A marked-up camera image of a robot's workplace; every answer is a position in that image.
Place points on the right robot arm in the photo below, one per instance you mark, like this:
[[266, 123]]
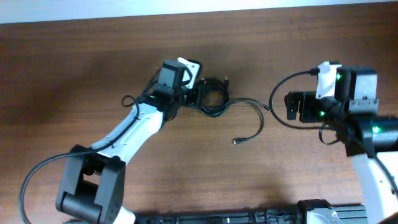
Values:
[[345, 101]]

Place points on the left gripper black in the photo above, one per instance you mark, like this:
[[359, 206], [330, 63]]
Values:
[[194, 102]]

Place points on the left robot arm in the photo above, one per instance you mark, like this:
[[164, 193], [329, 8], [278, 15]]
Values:
[[92, 185]]

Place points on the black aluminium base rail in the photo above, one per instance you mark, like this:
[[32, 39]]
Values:
[[304, 211]]

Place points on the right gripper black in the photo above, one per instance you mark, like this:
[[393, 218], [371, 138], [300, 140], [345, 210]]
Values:
[[306, 99]]

